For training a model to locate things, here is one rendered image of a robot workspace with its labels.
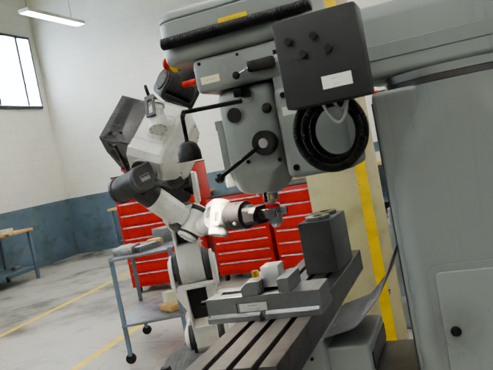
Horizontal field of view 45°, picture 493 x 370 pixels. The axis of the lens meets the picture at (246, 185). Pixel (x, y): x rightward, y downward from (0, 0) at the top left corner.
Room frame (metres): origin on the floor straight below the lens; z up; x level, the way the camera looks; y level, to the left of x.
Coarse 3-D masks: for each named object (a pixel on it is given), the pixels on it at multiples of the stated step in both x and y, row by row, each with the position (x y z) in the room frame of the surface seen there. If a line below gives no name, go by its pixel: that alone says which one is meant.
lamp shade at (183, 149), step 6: (186, 144) 1.81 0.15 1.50; (192, 144) 1.82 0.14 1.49; (180, 150) 1.81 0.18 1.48; (186, 150) 1.81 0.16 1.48; (192, 150) 1.81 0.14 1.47; (198, 150) 1.82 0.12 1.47; (180, 156) 1.81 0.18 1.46; (186, 156) 1.80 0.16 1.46; (192, 156) 1.80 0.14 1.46; (198, 156) 1.82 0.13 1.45; (180, 162) 1.82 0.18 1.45
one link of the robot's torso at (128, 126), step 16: (112, 112) 2.23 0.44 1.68; (128, 112) 2.23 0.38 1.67; (144, 112) 2.22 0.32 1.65; (176, 112) 2.21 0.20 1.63; (112, 128) 2.20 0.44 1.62; (128, 128) 2.19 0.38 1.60; (144, 128) 2.18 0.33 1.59; (176, 128) 2.17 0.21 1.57; (192, 128) 2.22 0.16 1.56; (112, 144) 2.10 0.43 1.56; (128, 144) 2.15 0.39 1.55; (144, 144) 2.15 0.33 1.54; (160, 144) 2.14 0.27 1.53; (176, 144) 2.16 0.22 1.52; (128, 160) 2.18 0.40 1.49; (144, 160) 2.14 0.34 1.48; (160, 160) 2.12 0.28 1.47; (176, 160) 2.15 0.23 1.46; (160, 176) 2.18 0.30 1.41; (176, 176) 2.21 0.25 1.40
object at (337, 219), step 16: (304, 224) 2.12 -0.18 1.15; (320, 224) 2.09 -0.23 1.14; (336, 224) 2.15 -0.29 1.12; (304, 240) 2.12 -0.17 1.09; (320, 240) 2.10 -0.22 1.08; (336, 240) 2.12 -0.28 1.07; (304, 256) 2.13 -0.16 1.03; (320, 256) 2.10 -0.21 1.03; (336, 256) 2.08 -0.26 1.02; (320, 272) 2.11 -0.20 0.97
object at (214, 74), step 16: (256, 48) 1.69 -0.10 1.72; (272, 48) 1.68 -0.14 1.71; (208, 64) 1.74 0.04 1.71; (224, 64) 1.73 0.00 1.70; (240, 64) 1.71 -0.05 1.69; (208, 80) 1.75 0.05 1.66; (224, 80) 1.73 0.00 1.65; (240, 80) 1.72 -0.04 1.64; (256, 80) 1.71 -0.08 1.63; (272, 80) 1.76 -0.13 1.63
